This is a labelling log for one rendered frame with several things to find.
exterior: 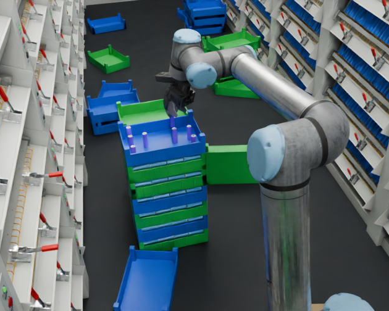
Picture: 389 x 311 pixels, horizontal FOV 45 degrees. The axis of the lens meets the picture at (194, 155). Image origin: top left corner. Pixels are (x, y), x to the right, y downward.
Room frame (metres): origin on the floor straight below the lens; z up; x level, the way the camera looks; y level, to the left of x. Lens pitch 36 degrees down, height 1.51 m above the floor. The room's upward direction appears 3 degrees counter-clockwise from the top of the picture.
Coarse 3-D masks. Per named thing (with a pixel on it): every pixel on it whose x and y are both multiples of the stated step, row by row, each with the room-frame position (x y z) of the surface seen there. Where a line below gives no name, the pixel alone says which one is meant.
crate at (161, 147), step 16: (192, 112) 1.59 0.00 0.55; (144, 128) 1.56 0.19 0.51; (160, 128) 1.58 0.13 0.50; (192, 128) 1.59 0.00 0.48; (128, 144) 1.49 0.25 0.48; (160, 144) 1.48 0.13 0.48; (176, 144) 1.48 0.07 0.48; (192, 144) 1.41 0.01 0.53; (128, 160) 1.35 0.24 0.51; (144, 160) 1.37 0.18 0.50; (160, 160) 1.38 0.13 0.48
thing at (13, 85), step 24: (0, 72) 1.14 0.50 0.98; (24, 72) 1.15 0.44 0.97; (0, 96) 1.06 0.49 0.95; (24, 96) 1.09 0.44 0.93; (0, 120) 0.94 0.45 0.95; (24, 120) 0.98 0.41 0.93; (0, 144) 0.85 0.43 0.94; (0, 168) 0.77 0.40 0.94; (0, 192) 0.70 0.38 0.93; (0, 216) 0.63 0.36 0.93; (0, 240) 0.55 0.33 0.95
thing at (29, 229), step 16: (32, 144) 1.14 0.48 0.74; (32, 160) 1.06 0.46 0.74; (32, 192) 0.93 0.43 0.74; (32, 208) 0.87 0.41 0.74; (16, 224) 0.80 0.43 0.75; (32, 224) 0.81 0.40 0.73; (16, 240) 0.75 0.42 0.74; (32, 240) 0.76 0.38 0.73; (32, 256) 0.71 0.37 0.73; (16, 272) 0.66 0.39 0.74; (32, 272) 0.67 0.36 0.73; (16, 288) 0.62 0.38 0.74
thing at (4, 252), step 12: (24, 144) 1.10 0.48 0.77; (24, 156) 1.04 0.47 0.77; (12, 192) 0.88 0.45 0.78; (12, 204) 0.84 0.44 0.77; (24, 204) 0.87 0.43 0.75; (12, 216) 0.80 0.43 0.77; (12, 228) 0.77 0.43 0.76; (0, 252) 0.69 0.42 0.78; (12, 264) 0.67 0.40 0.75; (12, 276) 0.64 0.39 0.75
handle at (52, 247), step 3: (42, 246) 0.72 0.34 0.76; (45, 246) 0.72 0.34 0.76; (48, 246) 0.72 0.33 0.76; (51, 246) 0.72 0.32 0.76; (54, 246) 0.71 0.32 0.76; (57, 246) 0.71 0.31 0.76; (24, 249) 0.71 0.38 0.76; (27, 249) 0.71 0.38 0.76; (30, 249) 0.71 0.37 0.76; (33, 249) 0.71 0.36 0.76; (36, 249) 0.71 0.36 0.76; (39, 249) 0.71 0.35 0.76; (42, 249) 0.71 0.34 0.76; (45, 249) 0.71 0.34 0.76; (48, 249) 0.71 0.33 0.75; (51, 249) 0.71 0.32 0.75; (54, 249) 0.71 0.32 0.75; (57, 249) 0.71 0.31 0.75; (27, 252) 0.70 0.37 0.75; (30, 252) 0.70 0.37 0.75
